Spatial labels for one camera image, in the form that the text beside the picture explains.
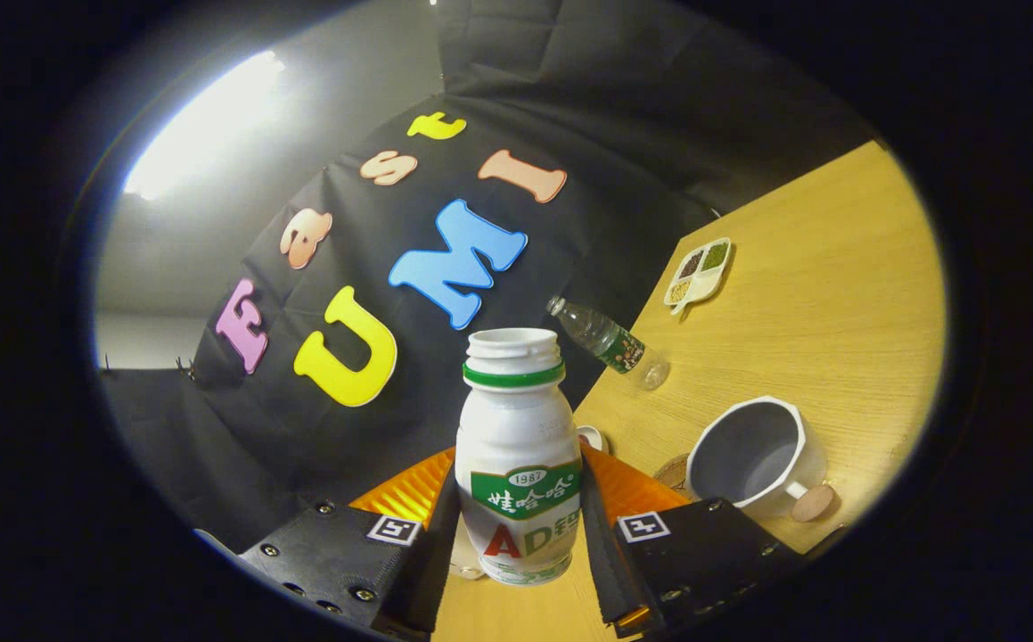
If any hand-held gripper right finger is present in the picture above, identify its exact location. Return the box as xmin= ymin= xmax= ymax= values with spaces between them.
xmin=580 ymin=443 xmax=807 ymax=638

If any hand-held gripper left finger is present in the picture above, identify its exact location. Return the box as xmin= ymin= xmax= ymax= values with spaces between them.
xmin=195 ymin=446 xmax=462 ymax=638

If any round cork coaster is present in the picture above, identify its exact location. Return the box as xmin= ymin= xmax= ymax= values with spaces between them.
xmin=652 ymin=453 xmax=693 ymax=493

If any white juice bottle green label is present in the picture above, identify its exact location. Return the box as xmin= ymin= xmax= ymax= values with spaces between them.
xmin=455 ymin=327 xmax=585 ymax=587

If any white cup with wooden handle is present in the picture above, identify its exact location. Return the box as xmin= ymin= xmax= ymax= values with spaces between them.
xmin=685 ymin=396 xmax=838 ymax=523

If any clear plastic water bottle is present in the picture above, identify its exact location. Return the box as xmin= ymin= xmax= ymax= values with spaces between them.
xmin=546 ymin=296 xmax=671 ymax=391

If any black backdrop cloth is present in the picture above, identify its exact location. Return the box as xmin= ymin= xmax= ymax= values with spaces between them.
xmin=97 ymin=0 xmax=882 ymax=554

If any white divided dish of beans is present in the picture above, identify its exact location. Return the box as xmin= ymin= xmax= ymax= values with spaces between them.
xmin=663 ymin=236 xmax=733 ymax=317

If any wooden table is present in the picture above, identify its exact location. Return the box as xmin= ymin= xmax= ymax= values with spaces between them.
xmin=431 ymin=140 xmax=947 ymax=642

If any ceiling light panel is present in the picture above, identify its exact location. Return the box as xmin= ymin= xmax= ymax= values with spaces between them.
xmin=122 ymin=51 xmax=287 ymax=202

